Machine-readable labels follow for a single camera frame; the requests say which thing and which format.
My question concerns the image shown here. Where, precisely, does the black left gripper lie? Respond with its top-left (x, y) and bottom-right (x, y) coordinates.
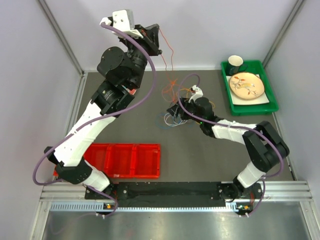
top-left (119, 24), bottom-right (162, 90)

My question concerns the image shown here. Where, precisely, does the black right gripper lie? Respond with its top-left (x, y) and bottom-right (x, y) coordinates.
top-left (167, 97), bottom-right (204, 125)

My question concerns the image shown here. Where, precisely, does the orange cable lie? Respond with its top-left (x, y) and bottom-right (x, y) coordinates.
top-left (158, 27), bottom-right (179, 102)

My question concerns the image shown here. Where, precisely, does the blue cable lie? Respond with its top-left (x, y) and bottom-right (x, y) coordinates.
top-left (155, 112), bottom-right (195, 130)

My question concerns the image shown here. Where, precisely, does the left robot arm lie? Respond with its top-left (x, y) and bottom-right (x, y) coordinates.
top-left (42, 23), bottom-right (162, 199)

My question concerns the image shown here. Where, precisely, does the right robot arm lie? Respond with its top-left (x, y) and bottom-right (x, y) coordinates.
top-left (166, 97), bottom-right (290, 198)

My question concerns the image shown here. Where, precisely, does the red floral plate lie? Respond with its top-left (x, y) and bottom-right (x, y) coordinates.
top-left (123, 85), bottom-right (137, 95)

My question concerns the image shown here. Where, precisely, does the red compartment tray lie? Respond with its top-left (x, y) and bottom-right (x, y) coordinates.
top-left (52, 142), bottom-right (161, 180)

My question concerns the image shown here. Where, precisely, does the beige bird plate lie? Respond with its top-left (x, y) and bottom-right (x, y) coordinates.
top-left (228, 72), bottom-right (265, 100)

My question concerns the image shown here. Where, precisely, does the dark green mug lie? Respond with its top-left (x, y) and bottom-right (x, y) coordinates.
top-left (225, 55), bottom-right (248, 76)

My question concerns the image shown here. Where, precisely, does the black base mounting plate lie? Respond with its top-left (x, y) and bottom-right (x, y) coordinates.
top-left (84, 181), bottom-right (263, 208)

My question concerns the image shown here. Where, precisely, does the green plastic bin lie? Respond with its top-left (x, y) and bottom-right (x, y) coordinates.
top-left (220, 60), bottom-right (279, 116)

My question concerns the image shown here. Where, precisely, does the white cable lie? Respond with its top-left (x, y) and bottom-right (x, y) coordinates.
top-left (163, 112), bottom-right (188, 126)

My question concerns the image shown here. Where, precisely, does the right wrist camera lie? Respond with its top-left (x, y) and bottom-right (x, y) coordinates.
top-left (188, 85), bottom-right (203, 103)

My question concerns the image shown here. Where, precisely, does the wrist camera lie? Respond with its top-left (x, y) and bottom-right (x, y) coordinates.
top-left (188, 85), bottom-right (203, 103)
top-left (99, 9), bottom-right (144, 39)

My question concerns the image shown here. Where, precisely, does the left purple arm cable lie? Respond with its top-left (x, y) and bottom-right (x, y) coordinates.
top-left (32, 23), bottom-right (159, 186)

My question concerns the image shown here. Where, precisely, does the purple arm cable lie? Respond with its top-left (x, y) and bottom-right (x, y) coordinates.
top-left (32, 23), bottom-right (159, 186)
top-left (178, 73), bottom-right (286, 218)

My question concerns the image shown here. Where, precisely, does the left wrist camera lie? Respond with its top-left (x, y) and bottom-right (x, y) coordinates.
top-left (99, 9), bottom-right (144, 39)

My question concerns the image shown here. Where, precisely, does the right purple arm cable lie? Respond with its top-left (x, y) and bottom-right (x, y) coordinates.
top-left (178, 73), bottom-right (286, 218)

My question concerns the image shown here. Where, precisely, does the aluminium frame rail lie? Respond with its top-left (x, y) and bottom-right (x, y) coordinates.
top-left (30, 181), bottom-right (320, 240)

